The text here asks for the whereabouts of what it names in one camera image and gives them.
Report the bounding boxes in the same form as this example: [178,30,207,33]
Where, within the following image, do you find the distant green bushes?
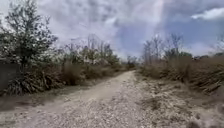
[125,54,138,70]

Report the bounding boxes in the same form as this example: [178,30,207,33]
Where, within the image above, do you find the row of bare trees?
[58,33,122,68]
[141,32,195,65]

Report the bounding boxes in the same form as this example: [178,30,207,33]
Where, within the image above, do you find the dry brown scrub strip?
[137,54,224,95]
[0,59,128,98]

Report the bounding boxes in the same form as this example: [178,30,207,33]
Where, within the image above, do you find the pale gravel dirt path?
[0,69,224,128]

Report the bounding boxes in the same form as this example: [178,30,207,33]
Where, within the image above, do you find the leafy green tree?
[0,0,60,73]

